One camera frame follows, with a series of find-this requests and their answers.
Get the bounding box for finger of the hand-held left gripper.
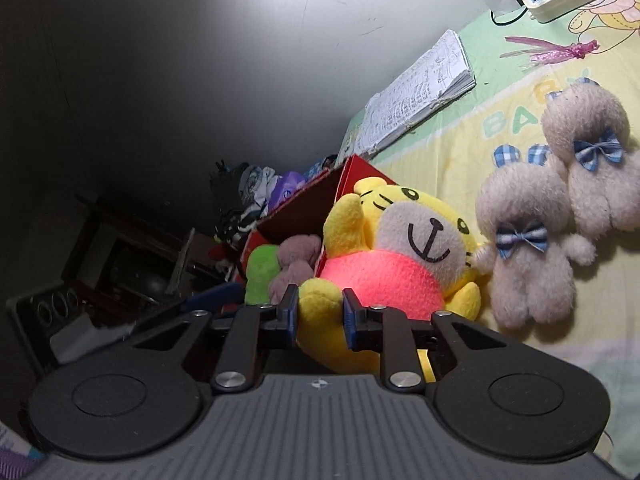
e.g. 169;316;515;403
112;281;247;336

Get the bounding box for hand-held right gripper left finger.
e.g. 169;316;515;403
132;284;301;395

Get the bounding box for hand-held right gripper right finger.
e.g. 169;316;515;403
342;287;508;392

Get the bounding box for green plush toy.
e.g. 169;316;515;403
244;245;281;306

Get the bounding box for pink bear plush toy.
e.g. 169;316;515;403
268;234;323;306

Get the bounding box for yellow tiger plush toy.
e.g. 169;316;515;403
297;176;488;381

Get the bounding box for red cardboard box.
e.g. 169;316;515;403
240;155;396;291

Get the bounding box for white rabbit plush toy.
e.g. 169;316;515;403
475;144;596;330

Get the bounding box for cartoon printed desktop cloth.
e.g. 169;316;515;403
340;0;640;461

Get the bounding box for dark wooden furniture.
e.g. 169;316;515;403
60;192;241;311

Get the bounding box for pile of clothes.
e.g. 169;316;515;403
209;160;281;246

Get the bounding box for purple tissue packet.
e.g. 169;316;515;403
267;171;307;211

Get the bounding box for purple white cloth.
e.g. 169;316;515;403
0;420;48;480

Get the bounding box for blue tissue packet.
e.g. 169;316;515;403
302;157;338;183

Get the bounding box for handwritten paper notebook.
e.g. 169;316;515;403
336;30;477;163

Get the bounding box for pink plastic ribbon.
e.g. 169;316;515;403
500;35;600;72

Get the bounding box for thin black cable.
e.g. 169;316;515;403
490;7;528;27

